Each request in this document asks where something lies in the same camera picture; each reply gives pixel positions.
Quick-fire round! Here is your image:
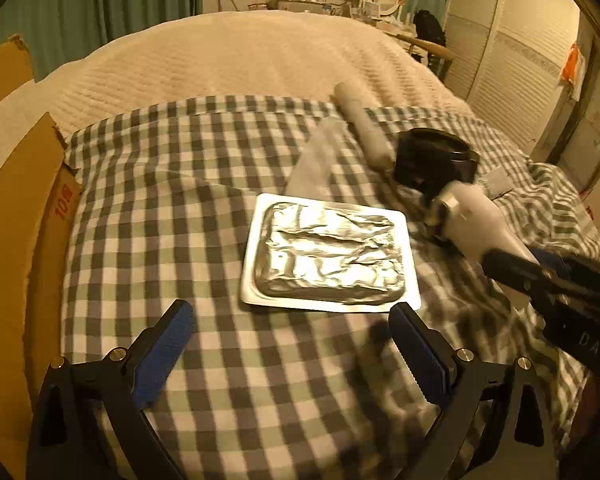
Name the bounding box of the black backpack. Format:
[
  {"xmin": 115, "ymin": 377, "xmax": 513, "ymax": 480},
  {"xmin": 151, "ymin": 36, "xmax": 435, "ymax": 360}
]
[{"xmin": 412, "ymin": 9, "xmax": 448, "ymax": 48}]

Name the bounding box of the wooden chair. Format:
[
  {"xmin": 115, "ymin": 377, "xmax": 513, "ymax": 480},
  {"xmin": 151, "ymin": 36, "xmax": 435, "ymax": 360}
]
[{"xmin": 395, "ymin": 32, "xmax": 456, "ymax": 78}]

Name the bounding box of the small grey packet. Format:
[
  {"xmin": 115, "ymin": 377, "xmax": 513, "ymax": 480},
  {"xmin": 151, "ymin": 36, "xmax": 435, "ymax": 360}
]
[{"xmin": 480, "ymin": 170, "xmax": 516, "ymax": 198}]

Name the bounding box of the white plastic bottle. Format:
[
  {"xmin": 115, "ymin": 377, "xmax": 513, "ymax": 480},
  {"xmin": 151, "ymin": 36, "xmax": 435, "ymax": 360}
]
[{"xmin": 422, "ymin": 180, "xmax": 541, "ymax": 271}]

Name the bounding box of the silver foil blister tray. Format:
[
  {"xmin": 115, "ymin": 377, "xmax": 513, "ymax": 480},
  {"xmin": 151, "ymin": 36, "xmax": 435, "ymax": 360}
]
[{"xmin": 239, "ymin": 192, "xmax": 422, "ymax": 314}]

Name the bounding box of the brown cardboard box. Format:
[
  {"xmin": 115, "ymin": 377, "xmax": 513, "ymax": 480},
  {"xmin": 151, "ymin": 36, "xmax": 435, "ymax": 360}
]
[{"xmin": 0, "ymin": 34, "xmax": 83, "ymax": 466}]

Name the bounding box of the wide green curtain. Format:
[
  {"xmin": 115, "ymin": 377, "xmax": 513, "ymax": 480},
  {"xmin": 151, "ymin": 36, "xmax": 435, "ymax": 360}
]
[{"xmin": 0, "ymin": 0, "xmax": 203, "ymax": 83}]

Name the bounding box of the white dressing table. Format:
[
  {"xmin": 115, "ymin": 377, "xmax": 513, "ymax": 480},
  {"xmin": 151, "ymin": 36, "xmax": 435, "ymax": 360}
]
[{"xmin": 352, "ymin": 10, "xmax": 413, "ymax": 36}]

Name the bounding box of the white plastic tube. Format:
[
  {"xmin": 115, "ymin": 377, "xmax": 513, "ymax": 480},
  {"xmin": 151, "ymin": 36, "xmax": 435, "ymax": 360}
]
[{"xmin": 332, "ymin": 81, "xmax": 396, "ymax": 171}]

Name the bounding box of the white textured blanket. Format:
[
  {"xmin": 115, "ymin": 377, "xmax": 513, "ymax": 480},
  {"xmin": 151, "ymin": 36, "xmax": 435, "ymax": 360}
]
[{"xmin": 35, "ymin": 10, "xmax": 473, "ymax": 133}]

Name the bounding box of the black jar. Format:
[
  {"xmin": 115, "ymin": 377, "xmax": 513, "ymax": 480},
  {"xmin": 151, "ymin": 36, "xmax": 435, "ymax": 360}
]
[{"xmin": 394, "ymin": 129, "xmax": 481, "ymax": 196}]

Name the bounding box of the white louvred wardrobe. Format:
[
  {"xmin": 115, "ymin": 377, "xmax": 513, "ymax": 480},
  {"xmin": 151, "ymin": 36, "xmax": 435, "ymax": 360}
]
[{"xmin": 442, "ymin": 0, "xmax": 593, "ymax": 146}]

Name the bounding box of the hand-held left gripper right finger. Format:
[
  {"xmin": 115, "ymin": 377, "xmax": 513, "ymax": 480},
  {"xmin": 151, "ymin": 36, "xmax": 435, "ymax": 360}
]
[{"xmin": 387, "ymin": 302, "xmax": 561, "ymax": 480}]

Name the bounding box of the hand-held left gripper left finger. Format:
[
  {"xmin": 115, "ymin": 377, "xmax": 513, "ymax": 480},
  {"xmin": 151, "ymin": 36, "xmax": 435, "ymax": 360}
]
[{"xmin": 27, "ymin": 299, "xmax": 196, "ymax": 480}]

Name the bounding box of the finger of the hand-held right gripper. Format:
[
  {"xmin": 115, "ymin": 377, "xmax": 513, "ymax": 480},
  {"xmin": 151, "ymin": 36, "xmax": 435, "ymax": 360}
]
[
  {"xmin": 482, "ymin": 249, "xmax": 556, "ymax": 306},
  {"xmin": 539, "ymin": 252, "xmax": 588, "ymax": 281}
]

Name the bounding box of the grey mini fridge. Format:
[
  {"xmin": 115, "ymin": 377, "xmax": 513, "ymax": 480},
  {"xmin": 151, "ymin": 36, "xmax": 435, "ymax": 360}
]
[{"xmin": 280, "ymin": 0, "xmax": 352, "ymax": 15}]

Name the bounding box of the orange hanging bag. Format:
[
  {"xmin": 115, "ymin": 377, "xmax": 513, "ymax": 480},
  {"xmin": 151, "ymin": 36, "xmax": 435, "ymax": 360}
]
[{"xmin": 561, "ymin": 44, "xmax": 586, "ymax": 86}]

